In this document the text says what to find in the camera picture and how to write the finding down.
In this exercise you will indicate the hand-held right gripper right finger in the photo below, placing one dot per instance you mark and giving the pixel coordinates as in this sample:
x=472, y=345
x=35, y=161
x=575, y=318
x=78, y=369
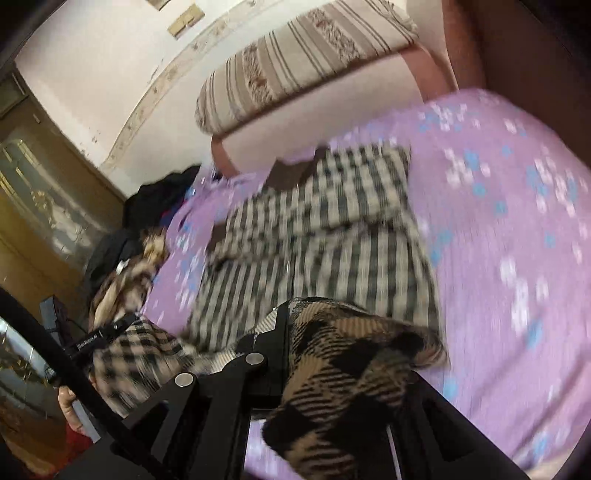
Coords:
x=443, y=429

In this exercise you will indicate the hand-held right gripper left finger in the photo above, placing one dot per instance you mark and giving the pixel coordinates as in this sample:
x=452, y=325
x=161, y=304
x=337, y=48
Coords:
x=272, y=344

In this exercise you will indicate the black and cream checked coat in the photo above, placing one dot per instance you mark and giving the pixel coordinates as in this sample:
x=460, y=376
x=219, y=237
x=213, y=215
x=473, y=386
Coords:
x=323, y=240

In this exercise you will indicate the black clothes pile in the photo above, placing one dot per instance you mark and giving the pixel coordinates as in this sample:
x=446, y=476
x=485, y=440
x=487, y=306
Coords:
x=159, y=194

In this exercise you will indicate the person's left hand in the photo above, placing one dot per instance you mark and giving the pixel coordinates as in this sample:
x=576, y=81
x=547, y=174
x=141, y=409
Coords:
x=73, y=410

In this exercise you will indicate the brown patterned cloth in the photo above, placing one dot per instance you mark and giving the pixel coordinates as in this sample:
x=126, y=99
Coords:
x=138, y=272

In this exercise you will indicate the dark jacket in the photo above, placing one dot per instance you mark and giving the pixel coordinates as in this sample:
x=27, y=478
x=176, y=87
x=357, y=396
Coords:
x=111, y=258

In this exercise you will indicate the wooden wardrobe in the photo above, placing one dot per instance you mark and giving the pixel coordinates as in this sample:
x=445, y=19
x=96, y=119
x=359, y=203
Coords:
x=51, y=207

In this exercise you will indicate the purple floral bedsheet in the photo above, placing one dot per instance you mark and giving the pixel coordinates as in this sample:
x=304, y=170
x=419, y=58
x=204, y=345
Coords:
x=485, y=277

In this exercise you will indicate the pink upholstered headboard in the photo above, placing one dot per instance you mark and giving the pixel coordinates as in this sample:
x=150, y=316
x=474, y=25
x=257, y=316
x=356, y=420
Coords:
x=323, y=108

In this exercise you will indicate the striped floral pillow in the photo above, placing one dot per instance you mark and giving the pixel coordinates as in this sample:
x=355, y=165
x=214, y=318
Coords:
x=300, y=64

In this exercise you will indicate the beige wall plaque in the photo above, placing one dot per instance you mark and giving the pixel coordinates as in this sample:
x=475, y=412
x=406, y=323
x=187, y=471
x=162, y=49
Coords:
x=183, y=21

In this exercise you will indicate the brown wooden bed frame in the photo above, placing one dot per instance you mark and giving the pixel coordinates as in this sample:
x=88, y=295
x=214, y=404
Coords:
x=531, y=46

